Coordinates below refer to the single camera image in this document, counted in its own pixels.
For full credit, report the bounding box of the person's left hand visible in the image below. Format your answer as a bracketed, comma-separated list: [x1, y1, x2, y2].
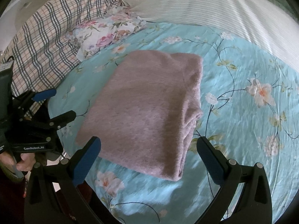
[0, 152, 36, 172]

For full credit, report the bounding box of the blue floral bedsheet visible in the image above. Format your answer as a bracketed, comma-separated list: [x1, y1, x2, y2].
[48, 22, 299, 224]

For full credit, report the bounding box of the white ribbed quilt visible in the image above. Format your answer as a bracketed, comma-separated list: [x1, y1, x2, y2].
[119, 0, 299, 75]

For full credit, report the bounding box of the floral pillow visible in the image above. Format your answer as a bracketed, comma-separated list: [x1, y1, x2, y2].
[70, 7, 147, 61]

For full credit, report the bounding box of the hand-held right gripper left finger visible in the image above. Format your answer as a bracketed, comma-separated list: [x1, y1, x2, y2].
[23, 136, 117, 224]

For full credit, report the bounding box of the plaid blanket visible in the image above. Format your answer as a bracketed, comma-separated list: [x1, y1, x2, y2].
[5, 0, 127, 98]

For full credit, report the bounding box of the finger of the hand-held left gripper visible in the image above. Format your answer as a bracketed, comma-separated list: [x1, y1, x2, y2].
[22, 110, 77, 130]
[13, 88, 57, 113]

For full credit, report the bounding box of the mauve pink towel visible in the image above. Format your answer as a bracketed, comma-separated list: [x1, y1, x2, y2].
[75, 50, 204, 182]

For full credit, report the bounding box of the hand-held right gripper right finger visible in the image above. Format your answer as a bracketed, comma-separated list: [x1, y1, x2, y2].
[197, 136, 273, 224]

